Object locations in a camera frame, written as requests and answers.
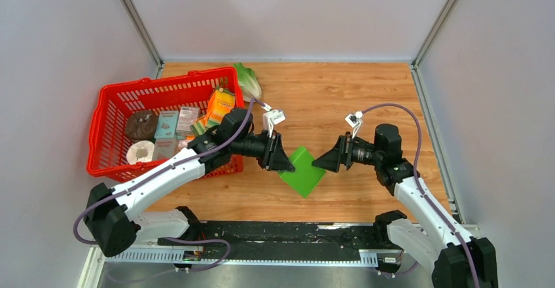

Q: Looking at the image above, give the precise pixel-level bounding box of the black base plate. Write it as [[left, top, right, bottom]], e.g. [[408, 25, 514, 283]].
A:
[[182, 221, 406, 264]]

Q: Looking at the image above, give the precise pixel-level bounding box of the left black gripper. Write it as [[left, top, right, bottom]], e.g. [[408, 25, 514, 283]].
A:
[[230, 128, 295, 172]]

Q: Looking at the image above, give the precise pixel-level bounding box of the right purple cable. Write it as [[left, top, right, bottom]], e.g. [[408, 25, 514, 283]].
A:
[[359, 103, 481, 288]]

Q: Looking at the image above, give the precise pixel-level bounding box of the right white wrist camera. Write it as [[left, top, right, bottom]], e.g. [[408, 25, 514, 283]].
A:
[[345, 111, 364, 139]]

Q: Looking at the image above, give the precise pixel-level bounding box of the grey pink flat box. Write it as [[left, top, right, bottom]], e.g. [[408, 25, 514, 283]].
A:
[[152, 138, 178, 161]]

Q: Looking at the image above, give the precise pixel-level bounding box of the green paper box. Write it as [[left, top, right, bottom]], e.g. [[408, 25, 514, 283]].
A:
[[279, 146, 326, 198]]

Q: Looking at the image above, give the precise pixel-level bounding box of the brown round bread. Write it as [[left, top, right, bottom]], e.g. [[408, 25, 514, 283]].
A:
[[124, 110, 158, 142]]

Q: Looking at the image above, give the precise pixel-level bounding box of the white toilet paper roll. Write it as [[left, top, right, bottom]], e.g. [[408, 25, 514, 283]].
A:
[[126, 140, 155, 165]]

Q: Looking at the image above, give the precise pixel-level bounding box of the green lettuce head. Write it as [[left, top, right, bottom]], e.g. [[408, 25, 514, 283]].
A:
[[233, 62, 262, 102]]

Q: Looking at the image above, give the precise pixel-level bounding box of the orange yellow carton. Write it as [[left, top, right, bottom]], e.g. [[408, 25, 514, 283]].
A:
[[204, 86, 236, 128]]

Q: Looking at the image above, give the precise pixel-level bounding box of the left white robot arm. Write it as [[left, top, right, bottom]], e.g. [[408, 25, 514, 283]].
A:
[[77, 108, 295, 257]]

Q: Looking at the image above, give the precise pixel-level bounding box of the teal small box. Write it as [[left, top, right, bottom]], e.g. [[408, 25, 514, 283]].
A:
[[154, 111, 179, 139]]

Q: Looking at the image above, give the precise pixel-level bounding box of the green striped sponge pack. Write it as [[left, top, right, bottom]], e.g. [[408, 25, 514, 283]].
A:
[[190, 117, 206, 137]]

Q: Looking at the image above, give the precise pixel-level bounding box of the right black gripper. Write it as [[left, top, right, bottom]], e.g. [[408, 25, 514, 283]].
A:
[[311, 132, 382, 173]]

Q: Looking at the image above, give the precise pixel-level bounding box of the pink small box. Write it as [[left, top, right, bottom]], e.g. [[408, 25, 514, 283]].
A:
[[175, 106, 200, 137]]

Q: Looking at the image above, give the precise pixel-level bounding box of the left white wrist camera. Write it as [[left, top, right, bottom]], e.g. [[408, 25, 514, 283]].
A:
[[261, 103, 286, 138]]

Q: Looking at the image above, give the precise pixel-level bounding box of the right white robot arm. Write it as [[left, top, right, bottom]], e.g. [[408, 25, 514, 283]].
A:
[[312, 124, 499, 287]]

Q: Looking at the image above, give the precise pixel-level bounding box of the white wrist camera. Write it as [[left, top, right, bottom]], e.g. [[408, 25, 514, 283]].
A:
[[261, 103, 286, 138], [345, 111, 364, 139]]

